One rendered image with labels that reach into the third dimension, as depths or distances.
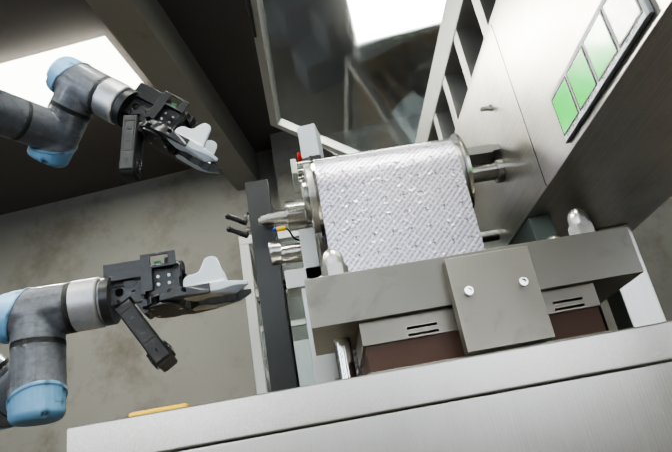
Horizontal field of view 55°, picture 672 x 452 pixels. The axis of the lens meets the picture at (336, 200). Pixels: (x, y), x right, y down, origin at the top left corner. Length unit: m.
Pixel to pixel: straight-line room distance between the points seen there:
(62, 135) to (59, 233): 4.76
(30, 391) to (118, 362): 4.40
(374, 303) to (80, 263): 5.11
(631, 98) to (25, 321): 0.84
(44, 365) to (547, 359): 0.66
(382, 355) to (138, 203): 5.05
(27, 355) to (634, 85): 0.84
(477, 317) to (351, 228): 0.32
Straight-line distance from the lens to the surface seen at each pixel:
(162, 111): 1.17
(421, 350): 0.77
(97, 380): 5.45
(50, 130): 1.24
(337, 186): 1.03
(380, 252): 0.99
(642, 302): 1.22
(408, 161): 1.06
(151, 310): 0.99
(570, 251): 0.83
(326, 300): 0.76
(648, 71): 0.77
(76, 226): 5.94
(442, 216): 1.03
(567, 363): 0.73
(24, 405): 1.00
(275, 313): 1.31
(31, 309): 1.03
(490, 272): 0.77
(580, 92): 0.83
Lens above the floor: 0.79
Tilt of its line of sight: 24 degrees up
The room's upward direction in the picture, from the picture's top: 11 degrees counter-clockwise
